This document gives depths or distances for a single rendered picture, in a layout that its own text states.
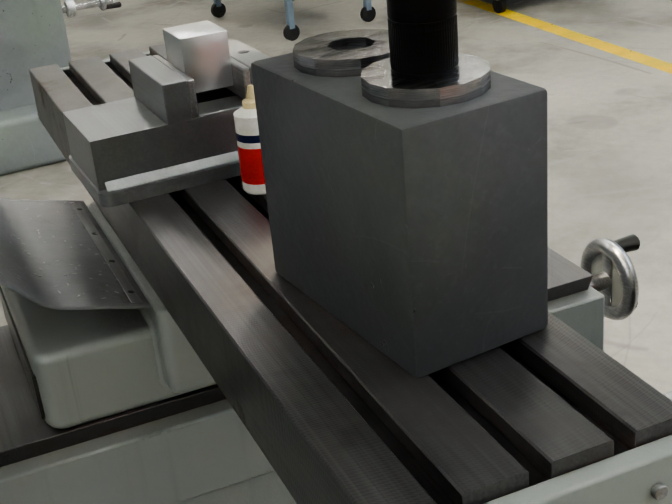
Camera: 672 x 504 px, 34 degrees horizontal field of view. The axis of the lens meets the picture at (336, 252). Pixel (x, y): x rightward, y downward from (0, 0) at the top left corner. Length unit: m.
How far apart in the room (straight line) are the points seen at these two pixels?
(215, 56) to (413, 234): 0.50
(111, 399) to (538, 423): 0.54
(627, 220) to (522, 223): 2.52
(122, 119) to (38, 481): 0.38
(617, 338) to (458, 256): 1.95
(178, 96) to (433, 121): 0.47
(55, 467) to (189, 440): 0.14
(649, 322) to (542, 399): 2.02
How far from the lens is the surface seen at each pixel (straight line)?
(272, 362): 0.82
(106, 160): 1.14
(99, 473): 1.18
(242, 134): 1.09
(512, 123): 0.75
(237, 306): 0.90
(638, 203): 3.42
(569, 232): 3.22
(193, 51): 1.17
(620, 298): 1.55
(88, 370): 1.13
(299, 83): 0.81
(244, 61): 1.18
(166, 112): 1.14
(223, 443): 1.20
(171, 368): 1.12
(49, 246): 1.22
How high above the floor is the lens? 1.35
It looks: 25 degrees down
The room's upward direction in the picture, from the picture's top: 5 degrees counter-clockwise
